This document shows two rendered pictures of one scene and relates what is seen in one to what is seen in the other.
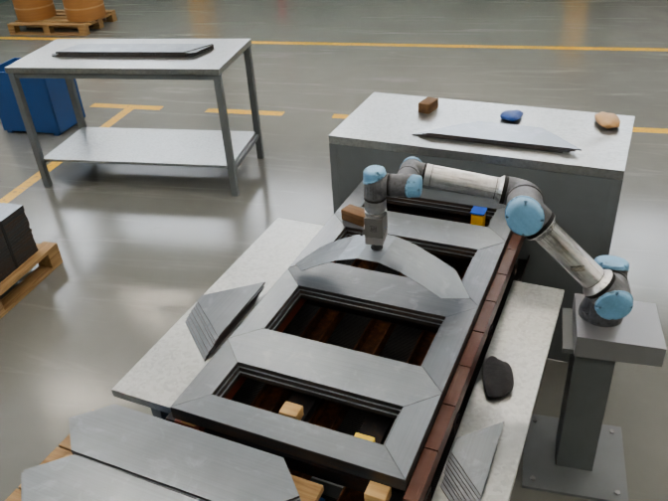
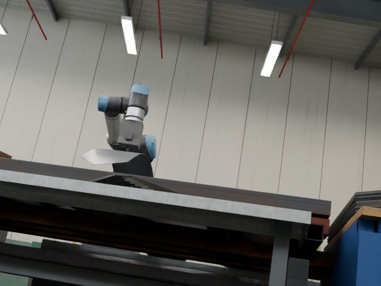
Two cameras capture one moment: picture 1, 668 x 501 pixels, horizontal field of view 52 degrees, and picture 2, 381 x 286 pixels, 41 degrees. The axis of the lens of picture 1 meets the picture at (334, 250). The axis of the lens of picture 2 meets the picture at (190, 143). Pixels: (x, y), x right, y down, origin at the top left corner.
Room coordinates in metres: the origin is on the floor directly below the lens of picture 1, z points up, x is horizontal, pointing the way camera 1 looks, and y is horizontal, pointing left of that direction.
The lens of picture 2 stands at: (2.34, 1.86, 0.48)
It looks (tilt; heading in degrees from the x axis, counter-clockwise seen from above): 18 degrees up; 254
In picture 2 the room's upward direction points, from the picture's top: 10 degrees clockwise
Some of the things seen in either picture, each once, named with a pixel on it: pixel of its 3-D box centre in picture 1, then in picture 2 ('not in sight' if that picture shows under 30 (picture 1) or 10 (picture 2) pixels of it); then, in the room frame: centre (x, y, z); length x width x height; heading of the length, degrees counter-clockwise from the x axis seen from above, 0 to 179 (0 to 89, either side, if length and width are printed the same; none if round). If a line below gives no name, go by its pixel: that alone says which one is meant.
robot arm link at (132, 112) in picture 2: (375, 204); (134, 115); (2.04, -0.15, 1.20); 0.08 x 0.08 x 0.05
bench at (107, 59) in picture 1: (143, 112); not in sight; (4.98, 1.36, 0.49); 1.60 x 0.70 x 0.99; 76
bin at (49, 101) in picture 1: (37, 95); not in sight; (6.17, 2.62, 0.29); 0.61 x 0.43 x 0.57; 72
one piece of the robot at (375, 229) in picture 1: (373, 224); (130, 131); (2.04, -0.14, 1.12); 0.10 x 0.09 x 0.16; 72
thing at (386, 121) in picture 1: (480, 129); not in sight; (2.99, -0.73, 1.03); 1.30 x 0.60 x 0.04; 64
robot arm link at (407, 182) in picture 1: (406, 183); (135, 106); (2.02, -0.25, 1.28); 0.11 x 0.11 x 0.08; 74
